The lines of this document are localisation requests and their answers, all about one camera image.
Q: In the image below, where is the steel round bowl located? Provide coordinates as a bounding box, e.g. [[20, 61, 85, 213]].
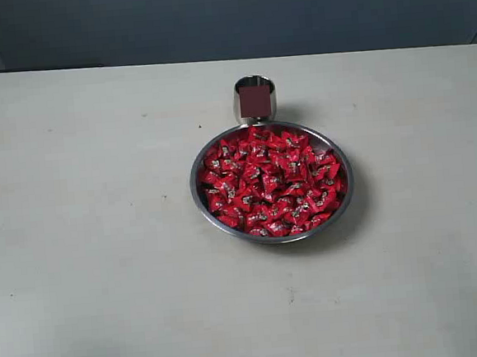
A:
[[189, 121, 355, 245]]

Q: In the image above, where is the shiny steel cup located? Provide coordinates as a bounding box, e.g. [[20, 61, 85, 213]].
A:
[[233, 74, 277, 125]]

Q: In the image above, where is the red wrapped candy pile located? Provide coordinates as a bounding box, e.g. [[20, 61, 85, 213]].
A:
[[200, 125, 347, 237]]

